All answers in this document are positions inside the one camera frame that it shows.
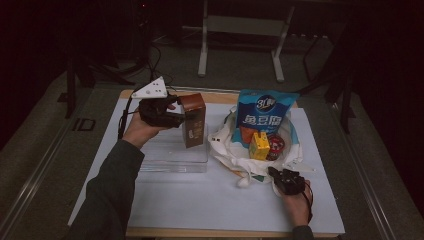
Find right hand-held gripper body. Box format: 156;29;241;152
275;168;307;197

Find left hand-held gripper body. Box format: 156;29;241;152
130;76;186;130

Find brown drink carton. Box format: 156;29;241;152
178;92;207;149

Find red can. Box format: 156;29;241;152
265;133;287;162

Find yellow juice carton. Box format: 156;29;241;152
248;131;271;161

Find clear plastic storage box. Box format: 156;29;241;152
138;122;210;174

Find white cloth tote bag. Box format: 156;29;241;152
207;104;316;189

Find blue snack bag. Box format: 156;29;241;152
232;88;300;150

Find person's right hand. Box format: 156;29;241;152
281;179;314;228

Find person's left hand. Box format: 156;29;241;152
122;103;178;150

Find white table cover sheet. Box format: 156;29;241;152
67;98;346;235

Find black stand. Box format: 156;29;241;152
57;56;136;120
295;33;357;135

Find grey metal stand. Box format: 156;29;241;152
197;0;296;84

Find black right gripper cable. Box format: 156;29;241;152
301;181;315;225

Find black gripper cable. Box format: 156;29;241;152
301;181;315;225
117;87;142;141

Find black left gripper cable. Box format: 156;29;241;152
117;87;142;141

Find black floor cables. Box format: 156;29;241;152
133;39;176;92

